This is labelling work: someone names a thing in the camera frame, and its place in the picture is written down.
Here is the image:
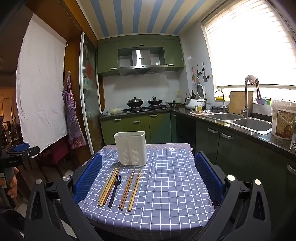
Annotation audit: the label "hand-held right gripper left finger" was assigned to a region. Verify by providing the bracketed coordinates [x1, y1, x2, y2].
[24, 153, 103, 241]

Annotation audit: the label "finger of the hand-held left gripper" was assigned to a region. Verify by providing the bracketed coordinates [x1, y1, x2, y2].
[9, 143, 30, 152]
[16, 146, 40, 160]

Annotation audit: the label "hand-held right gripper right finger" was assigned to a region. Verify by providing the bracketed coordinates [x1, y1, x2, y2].
[194, 152, 271, 241]

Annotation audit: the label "light bamboo chopstick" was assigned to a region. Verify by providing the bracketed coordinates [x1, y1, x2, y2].
[99, 168, 117, 207]
[98, 168, 115, 203]

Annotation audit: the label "reddish brown chopstick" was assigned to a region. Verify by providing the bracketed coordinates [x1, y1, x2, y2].
[104, 168, 121, 206]
[101, 168, 119, 207]

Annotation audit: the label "black plastic fork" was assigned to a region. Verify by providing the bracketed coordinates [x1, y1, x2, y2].
[108, 175, 122, 208]

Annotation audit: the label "clear plastic spoon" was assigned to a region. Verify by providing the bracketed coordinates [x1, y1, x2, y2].
[120, 175, 129, 200]

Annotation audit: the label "brown wooden chopstick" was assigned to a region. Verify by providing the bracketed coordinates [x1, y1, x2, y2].
[120, 170, 136, 210]
[119, 170, 134, 209]

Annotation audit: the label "white plastic utensil holder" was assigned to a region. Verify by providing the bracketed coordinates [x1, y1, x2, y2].
[113, 131, 147, 166]

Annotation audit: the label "person's left hand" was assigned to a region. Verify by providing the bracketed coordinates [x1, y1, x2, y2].
[7, 167, 21, 200]

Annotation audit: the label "dark red chair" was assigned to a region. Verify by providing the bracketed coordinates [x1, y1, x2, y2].
[35, 136, 70, 179]

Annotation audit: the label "dark green base cabinets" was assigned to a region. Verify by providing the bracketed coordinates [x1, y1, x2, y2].
[170, 111, 296, 209]

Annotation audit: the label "blue checked tablecloth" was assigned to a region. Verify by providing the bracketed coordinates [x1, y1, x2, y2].
[77, 143, 216, 232]

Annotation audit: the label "yellow-brown chopstick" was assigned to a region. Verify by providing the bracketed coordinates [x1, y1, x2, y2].
[126, 168, 141, 211]
[128, 168, 143, 212]

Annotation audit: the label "purple checked apron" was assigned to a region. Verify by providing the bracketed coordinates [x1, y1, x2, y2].
[61, 72, 87, 149]

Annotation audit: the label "white hanging sheet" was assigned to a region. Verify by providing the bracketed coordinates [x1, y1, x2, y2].
[16, 13, 68, 158]

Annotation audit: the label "black stone countertop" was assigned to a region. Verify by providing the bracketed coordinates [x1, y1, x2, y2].
[99, 107, 296, 158]

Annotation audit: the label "steel double sink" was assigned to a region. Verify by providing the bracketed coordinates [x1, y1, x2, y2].
[207, 112, 273, 135]

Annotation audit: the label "light green base cabinets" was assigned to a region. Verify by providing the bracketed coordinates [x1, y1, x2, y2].
[100, 112, 171, 145]

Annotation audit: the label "plastic bags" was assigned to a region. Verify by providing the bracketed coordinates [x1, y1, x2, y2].
[102, 105, 124, 115]

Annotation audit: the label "white rice cooker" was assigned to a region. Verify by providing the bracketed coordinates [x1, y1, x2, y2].
[184, 83, 206, 110]

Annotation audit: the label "wooden cutting board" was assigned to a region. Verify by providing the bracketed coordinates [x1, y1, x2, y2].
[228, 91, 254, 114]

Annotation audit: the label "sliding glass door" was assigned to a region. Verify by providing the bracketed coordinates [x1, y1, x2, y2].
[80, 32, 104, 163]

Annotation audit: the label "steel kitchen faucet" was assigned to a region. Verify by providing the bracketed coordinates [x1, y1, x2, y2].
[242, 75, 259, 118]

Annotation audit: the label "black lidded wok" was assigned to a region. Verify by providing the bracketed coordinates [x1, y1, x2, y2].
[127, 97, 144, 108]

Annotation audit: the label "black gas stove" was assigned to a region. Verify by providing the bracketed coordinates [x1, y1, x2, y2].
[126, 105, 168, 113]

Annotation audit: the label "white printed bucket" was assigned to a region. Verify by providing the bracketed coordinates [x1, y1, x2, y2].
[270, 99, 296, 140]

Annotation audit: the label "steel range hood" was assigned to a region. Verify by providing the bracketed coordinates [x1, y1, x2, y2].
[118, 49, 168, 76]

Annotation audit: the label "white window blind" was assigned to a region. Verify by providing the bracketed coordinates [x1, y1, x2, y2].
[201, 0, 296, 90]

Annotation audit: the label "black wok with handle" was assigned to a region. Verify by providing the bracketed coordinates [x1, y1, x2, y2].
[147, 96, 163, 106]

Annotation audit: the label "green wall cabinets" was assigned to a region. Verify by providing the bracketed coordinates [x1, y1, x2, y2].
[97, 35, 185, 77]

